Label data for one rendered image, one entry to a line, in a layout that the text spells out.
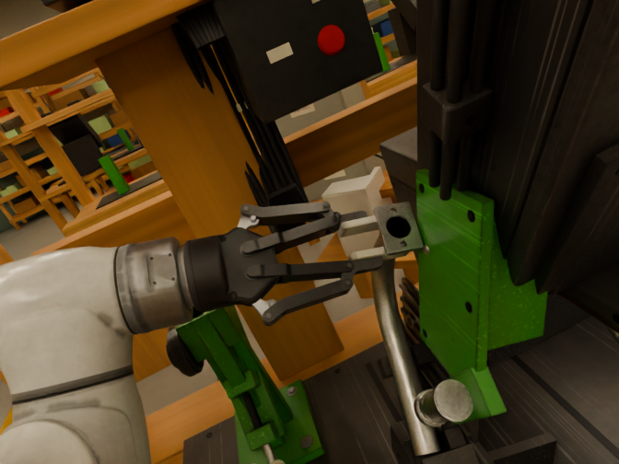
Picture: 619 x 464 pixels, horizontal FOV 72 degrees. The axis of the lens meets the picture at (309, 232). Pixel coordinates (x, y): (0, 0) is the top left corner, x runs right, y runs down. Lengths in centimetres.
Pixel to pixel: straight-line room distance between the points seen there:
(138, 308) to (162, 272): 4
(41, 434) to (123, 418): 6
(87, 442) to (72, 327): 9
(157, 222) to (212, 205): 14
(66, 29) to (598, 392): 76
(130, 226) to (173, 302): 39
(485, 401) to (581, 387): 28
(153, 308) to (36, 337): 9
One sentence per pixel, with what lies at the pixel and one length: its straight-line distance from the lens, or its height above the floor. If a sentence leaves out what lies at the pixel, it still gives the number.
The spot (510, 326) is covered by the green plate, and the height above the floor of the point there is 113.
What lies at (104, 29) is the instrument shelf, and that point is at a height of 151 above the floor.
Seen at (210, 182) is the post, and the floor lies 129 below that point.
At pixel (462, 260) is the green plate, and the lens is 40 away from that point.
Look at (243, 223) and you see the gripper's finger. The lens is 47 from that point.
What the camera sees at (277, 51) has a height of 142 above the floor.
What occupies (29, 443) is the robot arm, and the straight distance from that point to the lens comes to 41.
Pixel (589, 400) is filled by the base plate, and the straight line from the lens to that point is 69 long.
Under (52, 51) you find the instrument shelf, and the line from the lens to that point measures 55.
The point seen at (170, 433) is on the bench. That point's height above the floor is 88.
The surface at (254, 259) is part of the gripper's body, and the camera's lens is 44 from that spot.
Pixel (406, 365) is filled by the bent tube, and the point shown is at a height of 105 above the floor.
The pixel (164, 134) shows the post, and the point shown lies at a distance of 66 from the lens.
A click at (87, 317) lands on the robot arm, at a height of 130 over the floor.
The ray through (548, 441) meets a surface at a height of 96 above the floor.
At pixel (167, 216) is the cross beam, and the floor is 124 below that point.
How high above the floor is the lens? 144
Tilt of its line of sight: 25 degrees down
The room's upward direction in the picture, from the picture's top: 24 degrees counter-clockwise
